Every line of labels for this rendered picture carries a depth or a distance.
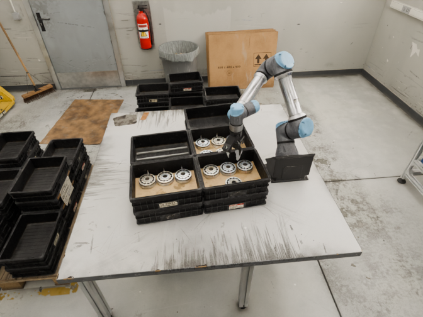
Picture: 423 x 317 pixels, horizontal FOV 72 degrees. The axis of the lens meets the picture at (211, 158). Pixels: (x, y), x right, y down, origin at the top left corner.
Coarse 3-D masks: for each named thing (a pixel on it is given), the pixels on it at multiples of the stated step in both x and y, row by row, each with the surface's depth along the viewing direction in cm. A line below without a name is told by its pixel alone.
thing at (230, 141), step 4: (228, 136) 165; (232, 136) 165; (236, 136) 164; (228, 140) 164; (232, 140) 164; (224, 144) 164; (228, 144) 163; (232, 144) 163; (224, 148) 163; (228, 148) 162; (228, 152) 164
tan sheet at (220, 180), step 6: (252, 162) 191; (234, 174) 183; (240, 174) 182; (246, 174) 182; (252, 174) 182; (258, 174) 182; (204, 180) 179; (210, 180) 179; (216, 180) 179; (222, 180) 179; (246, 180) 179; (210, 186) 175
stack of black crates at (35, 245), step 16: (16, 224) 212; (32, 224) 224; (48, 224) 223; (64, 224) 224; (16, 240) 209; (32, 240) 212; (48, 240) 200; (64, 240) 224; (0, 256) 191; (16, 256) 202; (32, 256) 202; (48, 256) 199; (16, 272) 200; (32, 272) 202; (48, 272) 203
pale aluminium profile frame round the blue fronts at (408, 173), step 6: (420, 144) 263; (420, 150) 265; (414, 156) 271; (414, 162) 273; (420, 162) 269; (408, 168) 280; (420, 168) 265; (402, 174) 288; (408, 174) 281; (414, 174) 286; (402, 180) 292; (414, 180) 275; (420, 186) 268; (420, 192) 267
